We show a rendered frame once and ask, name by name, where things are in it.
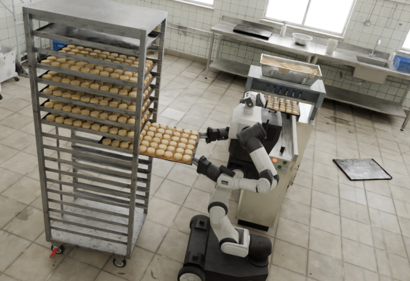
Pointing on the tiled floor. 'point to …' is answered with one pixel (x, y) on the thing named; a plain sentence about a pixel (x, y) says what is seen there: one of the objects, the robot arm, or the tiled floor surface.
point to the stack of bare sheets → (362, 169)
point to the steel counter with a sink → (375, 61)
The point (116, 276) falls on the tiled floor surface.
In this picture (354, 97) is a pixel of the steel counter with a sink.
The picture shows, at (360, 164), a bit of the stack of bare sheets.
